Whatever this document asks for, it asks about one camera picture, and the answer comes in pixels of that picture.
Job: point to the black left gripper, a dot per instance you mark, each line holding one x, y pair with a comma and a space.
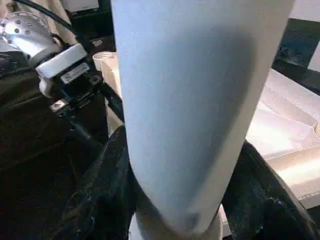
75, 85

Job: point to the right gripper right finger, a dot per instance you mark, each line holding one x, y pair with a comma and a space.
265, 200

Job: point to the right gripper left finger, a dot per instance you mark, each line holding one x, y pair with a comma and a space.
105, 195

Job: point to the white plastic table top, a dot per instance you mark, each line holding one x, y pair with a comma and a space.
287, 125

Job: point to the white plastic table leg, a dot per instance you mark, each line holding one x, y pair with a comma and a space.
187, 100

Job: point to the black table mat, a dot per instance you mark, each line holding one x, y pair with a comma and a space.
37, 155

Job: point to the grey curtain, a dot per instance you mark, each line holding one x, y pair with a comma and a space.
57, 7

